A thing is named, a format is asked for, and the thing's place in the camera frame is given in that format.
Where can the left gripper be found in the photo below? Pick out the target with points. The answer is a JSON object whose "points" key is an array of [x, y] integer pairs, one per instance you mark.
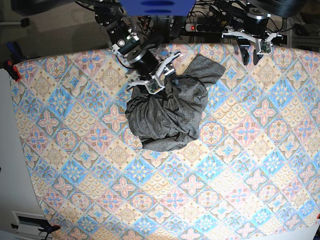
{"points": [[263, 45]]}

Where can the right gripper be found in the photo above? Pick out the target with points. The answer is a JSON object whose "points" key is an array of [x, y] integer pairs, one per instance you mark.
{"points": [[152, 72]]}

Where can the grey t-shirt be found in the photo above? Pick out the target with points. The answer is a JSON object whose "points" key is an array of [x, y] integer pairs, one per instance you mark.
{"points": [[171, 119]]}

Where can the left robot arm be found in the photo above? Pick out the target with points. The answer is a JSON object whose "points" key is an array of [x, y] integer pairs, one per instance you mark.
{"points": [[249, 20]]}

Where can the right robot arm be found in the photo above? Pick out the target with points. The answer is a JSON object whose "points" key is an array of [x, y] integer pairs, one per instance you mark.
{"points": [[132, 48]]}

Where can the white power strip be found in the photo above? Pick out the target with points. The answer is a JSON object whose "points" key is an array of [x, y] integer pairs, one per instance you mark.
{"points": [[204, 28]]}

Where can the patterned tablecloth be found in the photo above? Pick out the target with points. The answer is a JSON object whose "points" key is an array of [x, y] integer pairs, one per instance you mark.
{"points": [[254, 170]]}

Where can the red black clamp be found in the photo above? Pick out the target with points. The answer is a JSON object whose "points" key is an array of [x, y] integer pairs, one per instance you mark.
{"points": [[12, 70]]}

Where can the blue orange clamp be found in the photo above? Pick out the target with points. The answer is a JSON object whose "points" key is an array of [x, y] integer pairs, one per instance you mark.
{"points": [[48, 229]]}

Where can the white vent panel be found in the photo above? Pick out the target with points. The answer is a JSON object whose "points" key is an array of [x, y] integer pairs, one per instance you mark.
{"points": [[28, 225]]}

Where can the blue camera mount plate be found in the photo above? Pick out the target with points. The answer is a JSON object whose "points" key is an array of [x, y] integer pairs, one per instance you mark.
{"points": [[157, 7]]}

